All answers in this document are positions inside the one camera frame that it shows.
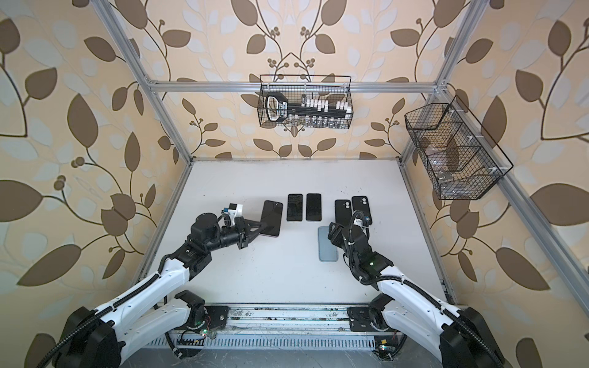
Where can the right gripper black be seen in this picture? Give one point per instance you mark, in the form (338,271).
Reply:
(336,234)

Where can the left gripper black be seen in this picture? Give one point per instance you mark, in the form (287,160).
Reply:
(245,225)

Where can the phone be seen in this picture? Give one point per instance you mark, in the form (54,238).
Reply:
(313,207)
(272,217)
(295,207)

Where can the light blue phone case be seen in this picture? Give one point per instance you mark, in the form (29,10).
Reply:
(326,251)

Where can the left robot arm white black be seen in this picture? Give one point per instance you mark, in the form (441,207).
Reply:
(109,334)

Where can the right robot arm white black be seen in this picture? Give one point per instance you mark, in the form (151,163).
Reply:
(457,337)

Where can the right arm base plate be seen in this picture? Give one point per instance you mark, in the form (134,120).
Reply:
(366,320)

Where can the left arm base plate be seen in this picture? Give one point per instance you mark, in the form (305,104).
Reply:
(206,317)

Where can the right wire basket black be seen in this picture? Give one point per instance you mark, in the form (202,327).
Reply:
(461,157)

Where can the wire basket black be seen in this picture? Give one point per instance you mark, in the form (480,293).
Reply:
(461,157)
(339,86)

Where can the back wire basket black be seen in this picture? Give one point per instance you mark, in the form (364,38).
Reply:
(339,86)

